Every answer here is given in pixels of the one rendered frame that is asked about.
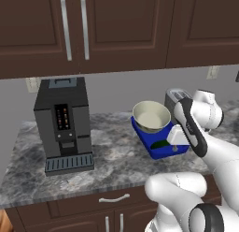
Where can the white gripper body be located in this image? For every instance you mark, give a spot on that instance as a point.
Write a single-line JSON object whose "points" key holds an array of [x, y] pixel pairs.
{"points": [[178, 136]]}

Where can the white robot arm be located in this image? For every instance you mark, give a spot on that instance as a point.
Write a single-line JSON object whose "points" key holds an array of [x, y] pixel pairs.
{"points": [[224, 161]]}

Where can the blue tray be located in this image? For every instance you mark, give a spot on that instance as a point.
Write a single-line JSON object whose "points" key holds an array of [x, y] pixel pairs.
{"points": [[161, 152]]}

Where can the dark green vegetable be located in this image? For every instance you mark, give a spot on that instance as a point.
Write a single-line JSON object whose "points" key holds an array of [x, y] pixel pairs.
{"points": [[159, 144]]}

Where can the cream and grey bowl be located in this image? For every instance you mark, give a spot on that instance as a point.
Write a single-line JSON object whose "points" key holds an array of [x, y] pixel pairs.
{"points": [[151, 116]]}

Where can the silver toaster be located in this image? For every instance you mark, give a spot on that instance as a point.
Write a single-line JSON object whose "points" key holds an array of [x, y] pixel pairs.
{"points": [[170, 102]]}

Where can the dark brown drawer front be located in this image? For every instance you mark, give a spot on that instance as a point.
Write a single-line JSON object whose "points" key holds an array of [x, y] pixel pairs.
{"points": [[81, 203], [213, 189]]}

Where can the dark brown base cupboard door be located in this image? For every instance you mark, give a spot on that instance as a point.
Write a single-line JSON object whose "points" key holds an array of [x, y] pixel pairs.
{"points": [[137, 218], [68, 224]]}

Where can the dark grey coffee machine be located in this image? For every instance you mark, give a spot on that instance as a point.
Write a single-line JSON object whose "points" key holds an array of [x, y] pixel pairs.
{"points": [[62, 126]]}

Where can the cream wall socket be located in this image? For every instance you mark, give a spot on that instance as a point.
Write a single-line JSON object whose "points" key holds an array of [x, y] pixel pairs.
{"points": [[32, 85], [213, 72]]}

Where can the dark brown wall cupboard door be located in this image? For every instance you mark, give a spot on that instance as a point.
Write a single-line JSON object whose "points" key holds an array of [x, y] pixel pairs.
{"points": [[31, 26], [124, 26], [208, 23]]}

